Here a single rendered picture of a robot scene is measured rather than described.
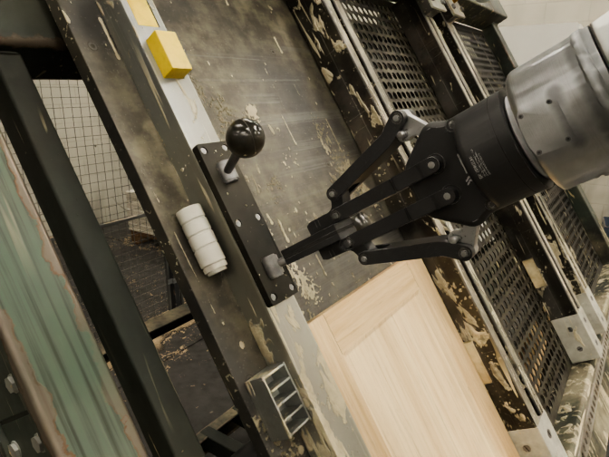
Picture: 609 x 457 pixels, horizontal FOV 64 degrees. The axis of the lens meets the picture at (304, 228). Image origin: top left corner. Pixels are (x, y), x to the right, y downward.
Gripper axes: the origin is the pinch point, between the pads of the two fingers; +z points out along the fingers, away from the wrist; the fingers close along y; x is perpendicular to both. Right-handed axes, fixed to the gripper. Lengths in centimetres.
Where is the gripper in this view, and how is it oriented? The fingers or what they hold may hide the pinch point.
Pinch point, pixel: (317, 241)
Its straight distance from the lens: 45.7
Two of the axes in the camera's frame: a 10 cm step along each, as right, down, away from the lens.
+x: 5.7, -2.3, 7.9
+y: 4.3, 9.0, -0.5
